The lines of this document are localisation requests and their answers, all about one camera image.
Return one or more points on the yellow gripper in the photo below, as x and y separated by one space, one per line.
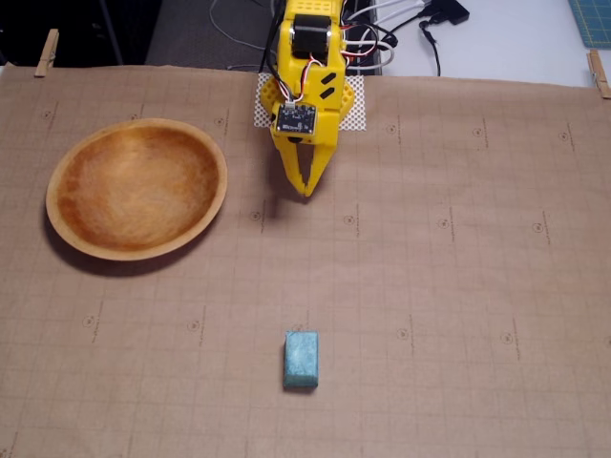
319 154

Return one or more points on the blue rectangular block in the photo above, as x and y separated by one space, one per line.
301 360

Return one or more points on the yellow robot base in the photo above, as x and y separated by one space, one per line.
268 97

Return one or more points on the round wooden bowl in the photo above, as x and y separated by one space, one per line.
138 191

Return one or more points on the white perforated mat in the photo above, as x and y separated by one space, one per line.
355 121

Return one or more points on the brown gridded paper mat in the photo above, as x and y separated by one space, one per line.
429 286

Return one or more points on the black power adapter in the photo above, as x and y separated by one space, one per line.
446 12

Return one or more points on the grey metal leg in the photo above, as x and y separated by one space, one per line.
111 28

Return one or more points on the wooden clothespin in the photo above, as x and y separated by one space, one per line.
599 71
47 52

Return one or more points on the green cutting mat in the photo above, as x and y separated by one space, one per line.
594 21

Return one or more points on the black camera circuit board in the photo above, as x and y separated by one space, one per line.
296 118

